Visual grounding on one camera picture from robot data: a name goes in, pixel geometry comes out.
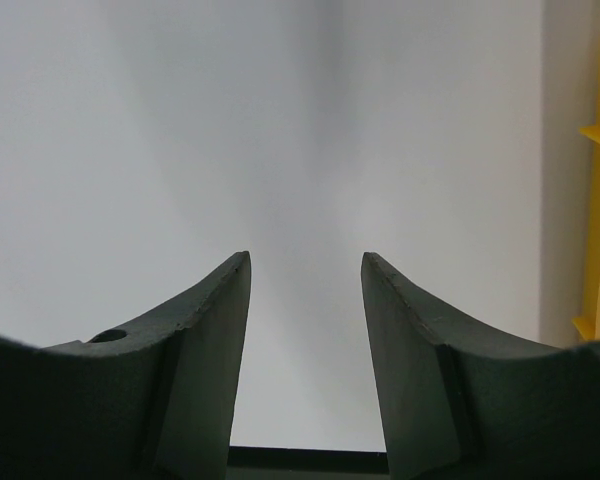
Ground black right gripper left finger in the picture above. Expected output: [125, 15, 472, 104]
[0, 252, 251, 479]

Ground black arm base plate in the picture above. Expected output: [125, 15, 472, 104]
[226, 446, 390, 480]

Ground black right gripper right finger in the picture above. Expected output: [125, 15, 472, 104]
[361, 252, 600, 479]

